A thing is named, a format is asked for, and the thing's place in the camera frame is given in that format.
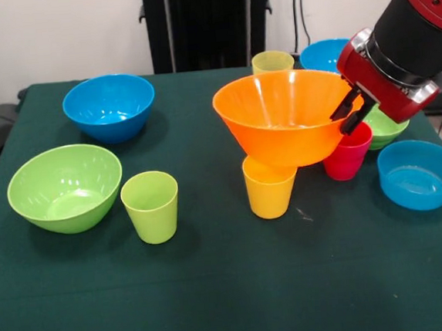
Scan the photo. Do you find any large green bowl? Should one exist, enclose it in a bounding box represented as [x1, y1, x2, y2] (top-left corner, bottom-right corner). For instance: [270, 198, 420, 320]
[3, 140, 128, 240]

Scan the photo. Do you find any red cup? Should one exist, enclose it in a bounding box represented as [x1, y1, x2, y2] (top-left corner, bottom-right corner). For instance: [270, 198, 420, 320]
[320, 120, 378, 183]

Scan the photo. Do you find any black hanging cable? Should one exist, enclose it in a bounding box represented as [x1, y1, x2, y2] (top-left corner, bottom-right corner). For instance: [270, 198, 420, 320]
[288, 0, 313, 58]

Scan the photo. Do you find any large blue bowl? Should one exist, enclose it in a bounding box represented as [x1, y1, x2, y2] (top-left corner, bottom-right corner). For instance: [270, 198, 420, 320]
[59, 70, 160, 149]
[298, 36, 353, 77]

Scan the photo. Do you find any small blue bowl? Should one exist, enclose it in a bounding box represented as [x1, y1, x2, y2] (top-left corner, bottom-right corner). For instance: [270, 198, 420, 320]
[376, 137, 442, 215]

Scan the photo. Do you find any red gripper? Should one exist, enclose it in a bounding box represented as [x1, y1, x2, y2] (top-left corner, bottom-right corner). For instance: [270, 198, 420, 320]
[322, 22, 442, 137]

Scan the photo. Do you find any small green bowl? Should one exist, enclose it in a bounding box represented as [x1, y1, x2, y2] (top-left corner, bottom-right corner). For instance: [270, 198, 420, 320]
[363, 102, 413, 151]

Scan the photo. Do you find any large orange bowl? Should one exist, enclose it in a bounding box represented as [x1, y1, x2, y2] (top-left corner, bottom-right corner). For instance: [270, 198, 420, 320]
[209, 63, 369, 174]

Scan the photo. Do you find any green cup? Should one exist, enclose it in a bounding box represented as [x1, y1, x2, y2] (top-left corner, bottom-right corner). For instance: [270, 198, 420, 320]
[118, 168, 184, 248]

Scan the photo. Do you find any pale translucent yellow cup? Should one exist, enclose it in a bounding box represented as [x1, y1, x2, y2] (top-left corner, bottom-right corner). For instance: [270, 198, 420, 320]
[250, 49, 295, 75]

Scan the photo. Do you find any dark green table cloth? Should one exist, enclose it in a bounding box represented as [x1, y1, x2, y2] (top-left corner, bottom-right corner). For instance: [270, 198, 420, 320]
[0, 48, 442, 331]

